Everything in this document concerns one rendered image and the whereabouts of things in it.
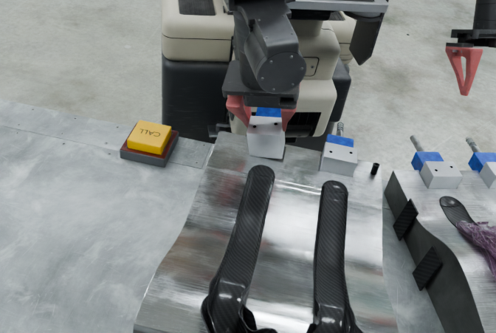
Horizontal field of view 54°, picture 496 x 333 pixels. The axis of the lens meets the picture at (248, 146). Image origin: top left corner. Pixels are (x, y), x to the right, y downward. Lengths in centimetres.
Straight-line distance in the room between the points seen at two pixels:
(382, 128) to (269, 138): 177
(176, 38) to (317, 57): 40
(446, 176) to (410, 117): 178
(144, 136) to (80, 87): 166
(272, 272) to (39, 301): 30
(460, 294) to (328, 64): 59
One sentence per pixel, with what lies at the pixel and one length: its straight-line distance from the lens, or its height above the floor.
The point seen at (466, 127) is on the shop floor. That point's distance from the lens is 269.
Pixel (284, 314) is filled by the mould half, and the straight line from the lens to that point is 52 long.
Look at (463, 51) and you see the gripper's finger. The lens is 80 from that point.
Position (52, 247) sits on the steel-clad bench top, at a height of 80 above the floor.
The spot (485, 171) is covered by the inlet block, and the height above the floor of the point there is 87.
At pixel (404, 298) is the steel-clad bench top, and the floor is 80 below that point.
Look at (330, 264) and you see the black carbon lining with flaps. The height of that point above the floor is 88.
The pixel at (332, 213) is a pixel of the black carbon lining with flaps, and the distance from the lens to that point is 70.
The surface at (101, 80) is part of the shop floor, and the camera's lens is 254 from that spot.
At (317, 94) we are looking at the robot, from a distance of 109.
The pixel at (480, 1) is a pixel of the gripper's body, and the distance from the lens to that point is 83.
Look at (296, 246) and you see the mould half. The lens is 64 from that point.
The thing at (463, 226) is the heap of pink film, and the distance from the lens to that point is 77.
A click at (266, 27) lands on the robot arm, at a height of 114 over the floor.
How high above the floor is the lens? 138
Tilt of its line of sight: 40 degrees down
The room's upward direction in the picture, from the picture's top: 8 degrees clockwise
